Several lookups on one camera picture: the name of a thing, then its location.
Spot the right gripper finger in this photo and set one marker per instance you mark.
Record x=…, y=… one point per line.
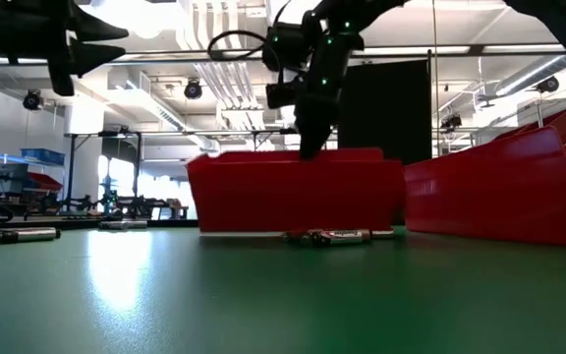
x=323, y=130
x=307, y=135

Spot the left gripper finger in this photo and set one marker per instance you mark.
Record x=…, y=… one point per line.
x=91, y=56
x=91, y=30

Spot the red plastic bin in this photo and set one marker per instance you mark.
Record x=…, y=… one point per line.
x=288, y=196
x=499, y=196

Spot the black partition panel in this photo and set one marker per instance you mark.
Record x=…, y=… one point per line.
x=386, y=108

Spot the white ceiling pipe bundle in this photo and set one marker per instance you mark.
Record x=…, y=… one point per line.
x=224, y=83

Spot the copper-top Duracell battery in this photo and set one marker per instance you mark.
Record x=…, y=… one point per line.
x=305, y=239

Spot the thin vertical metal pole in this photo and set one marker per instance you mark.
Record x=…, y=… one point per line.
x=435, y=98

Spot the red storage bin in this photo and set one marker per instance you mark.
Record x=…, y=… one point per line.
x=44, y=182

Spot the background equipment cart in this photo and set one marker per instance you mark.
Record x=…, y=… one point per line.
x=10, y=172

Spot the green table mat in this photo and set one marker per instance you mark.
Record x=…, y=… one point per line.
x=283, y=305

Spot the background black frame workstation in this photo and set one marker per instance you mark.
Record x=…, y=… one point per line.
x=71, y=172

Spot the black frame crossbar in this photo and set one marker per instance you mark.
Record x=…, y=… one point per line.
x=476, y=49

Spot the grey slanted ceiling duct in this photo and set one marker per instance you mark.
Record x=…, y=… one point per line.
x=533, y=74

